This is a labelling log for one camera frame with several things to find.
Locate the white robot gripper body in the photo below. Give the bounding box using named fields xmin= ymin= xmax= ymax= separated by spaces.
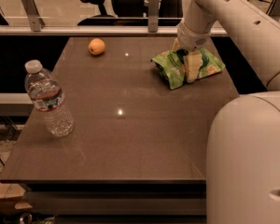
xmin=177 ymin=21 xmax=210 ymax=51

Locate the green rice chip bag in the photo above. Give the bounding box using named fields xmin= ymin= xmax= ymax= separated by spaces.
xmin=151 ymin=48 xmax=225 ymax=90

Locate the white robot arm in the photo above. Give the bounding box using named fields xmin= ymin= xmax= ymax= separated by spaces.
xmin=177 ymin=0 xmax=280 ymax=224

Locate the black office chair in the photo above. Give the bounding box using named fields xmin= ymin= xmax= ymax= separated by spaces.
xmin=78 ymin=0 xmax=183 ymax=26

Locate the orange fruit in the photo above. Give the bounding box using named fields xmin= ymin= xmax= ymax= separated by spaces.
xmin=88 ymin=38 xmax=105 ymax=55

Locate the clear plastic water bottle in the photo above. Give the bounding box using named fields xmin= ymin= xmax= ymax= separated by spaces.
xmin=24 ymin=60 xmax=74 ymax=137

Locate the grey metal rail bracket left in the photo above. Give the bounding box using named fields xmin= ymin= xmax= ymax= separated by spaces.
xmin=21 ymin=0 xmax=45 ymax=32

